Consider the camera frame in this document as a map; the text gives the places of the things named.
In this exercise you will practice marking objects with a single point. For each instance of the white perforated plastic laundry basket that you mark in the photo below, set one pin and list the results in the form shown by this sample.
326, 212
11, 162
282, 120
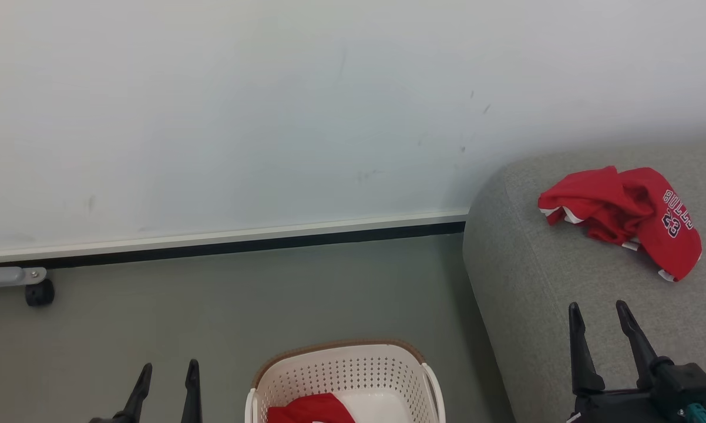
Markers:
341, 370

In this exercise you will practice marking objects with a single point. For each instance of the red Bulls basketball jersey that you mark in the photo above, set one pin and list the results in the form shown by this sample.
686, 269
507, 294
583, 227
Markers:
623, 205

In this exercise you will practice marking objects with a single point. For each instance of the plain red garment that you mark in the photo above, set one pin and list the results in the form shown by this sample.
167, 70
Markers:
312, 410

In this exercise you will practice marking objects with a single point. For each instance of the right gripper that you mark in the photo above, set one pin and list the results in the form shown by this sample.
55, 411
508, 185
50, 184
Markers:
652, 405

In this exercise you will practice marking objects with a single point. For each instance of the grey metal furniture leg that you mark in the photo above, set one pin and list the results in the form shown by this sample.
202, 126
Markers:
3, 277

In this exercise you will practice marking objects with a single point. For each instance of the black caster wheel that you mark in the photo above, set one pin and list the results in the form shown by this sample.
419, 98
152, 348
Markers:
39, 294

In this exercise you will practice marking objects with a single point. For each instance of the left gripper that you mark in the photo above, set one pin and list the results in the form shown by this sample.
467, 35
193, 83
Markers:
106, 420

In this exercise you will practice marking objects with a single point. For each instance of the grey fabric sofa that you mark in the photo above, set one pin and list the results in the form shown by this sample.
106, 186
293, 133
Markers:
529, 294

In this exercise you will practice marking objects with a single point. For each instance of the white and black baseboard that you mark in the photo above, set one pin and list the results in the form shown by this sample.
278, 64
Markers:
224, 241

